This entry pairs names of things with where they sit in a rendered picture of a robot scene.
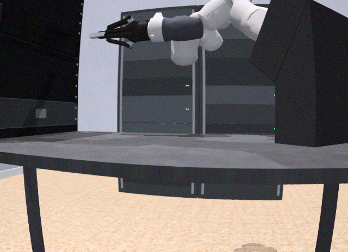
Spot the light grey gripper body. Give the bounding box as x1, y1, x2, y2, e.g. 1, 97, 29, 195
125, 20, 150, 43

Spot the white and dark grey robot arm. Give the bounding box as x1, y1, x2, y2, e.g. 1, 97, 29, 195
147, 0, 268, 66

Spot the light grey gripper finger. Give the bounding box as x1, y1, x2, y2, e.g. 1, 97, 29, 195
89, 32, 134, 49
89, 15, 134, 35

